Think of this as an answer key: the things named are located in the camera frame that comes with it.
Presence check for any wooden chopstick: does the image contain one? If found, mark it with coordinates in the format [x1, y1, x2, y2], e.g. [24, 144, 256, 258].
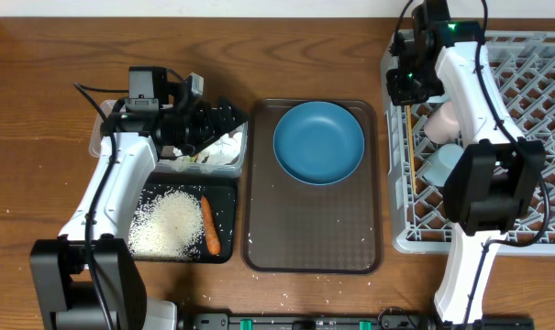
[405, 105, 417, 195]

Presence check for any white tissue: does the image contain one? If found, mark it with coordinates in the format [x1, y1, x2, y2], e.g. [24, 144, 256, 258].
[195, 132, 242, 165]

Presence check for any pink cup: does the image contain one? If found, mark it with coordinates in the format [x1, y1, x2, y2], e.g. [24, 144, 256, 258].
[424, 101, 460, 144]

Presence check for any light blue cup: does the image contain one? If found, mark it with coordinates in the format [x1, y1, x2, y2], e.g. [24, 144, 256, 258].
[421, 144, 464, 187]

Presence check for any dark blue plate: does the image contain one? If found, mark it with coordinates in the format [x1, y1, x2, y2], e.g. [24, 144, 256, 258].
[272, 101, 365, 186]

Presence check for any white rice pile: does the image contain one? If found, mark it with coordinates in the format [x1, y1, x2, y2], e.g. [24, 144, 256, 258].
[128, 191, 204, 261]

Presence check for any orange carrot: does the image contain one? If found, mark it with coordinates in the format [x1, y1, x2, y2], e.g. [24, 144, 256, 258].
[201, 196, 221, 256]

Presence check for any light blue bowl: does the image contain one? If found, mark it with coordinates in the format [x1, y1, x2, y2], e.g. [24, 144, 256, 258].
[427, 94, 450, 104]

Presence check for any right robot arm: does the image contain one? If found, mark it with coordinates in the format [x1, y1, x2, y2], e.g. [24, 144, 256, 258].
[386, 19, 546, 329]

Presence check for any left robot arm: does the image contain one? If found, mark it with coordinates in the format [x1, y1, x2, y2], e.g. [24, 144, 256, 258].
[30, 96, 249, 329]

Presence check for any grey dishwasher rack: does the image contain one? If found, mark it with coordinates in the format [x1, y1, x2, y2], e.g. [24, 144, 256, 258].
[382, 31, 555, 257]

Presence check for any clear plastic bin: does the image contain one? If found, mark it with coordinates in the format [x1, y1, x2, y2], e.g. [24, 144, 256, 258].
[110, 104, 246, 182]

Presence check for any black tray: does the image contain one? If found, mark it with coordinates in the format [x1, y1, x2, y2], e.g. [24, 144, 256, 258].
[130, 174, 238, 264]

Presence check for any brown serving tray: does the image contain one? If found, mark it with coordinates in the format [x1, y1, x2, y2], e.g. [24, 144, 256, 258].
[242, 99, 383, 274]

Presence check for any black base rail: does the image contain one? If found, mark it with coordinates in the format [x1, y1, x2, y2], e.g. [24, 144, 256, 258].
[184, 312, 535, 330]

